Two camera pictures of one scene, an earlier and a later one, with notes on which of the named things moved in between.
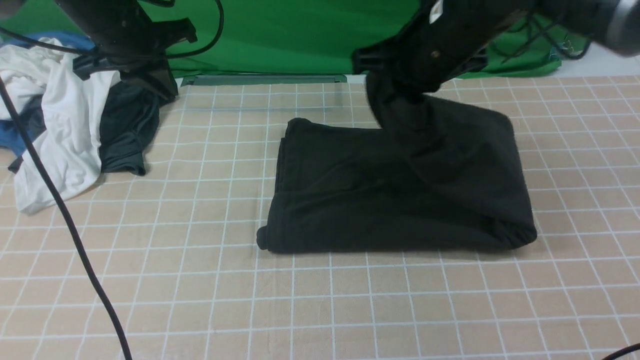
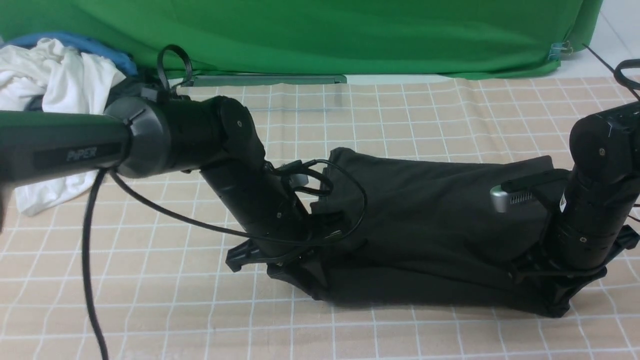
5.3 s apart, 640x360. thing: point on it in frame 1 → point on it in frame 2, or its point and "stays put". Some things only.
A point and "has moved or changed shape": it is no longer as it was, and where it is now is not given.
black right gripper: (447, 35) → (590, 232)
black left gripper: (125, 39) → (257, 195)
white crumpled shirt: (68, 146) stays put
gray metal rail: (212, 80) stays put
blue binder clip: (566, 47) stays put
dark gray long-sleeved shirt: (441, 173) has moved or changed shape
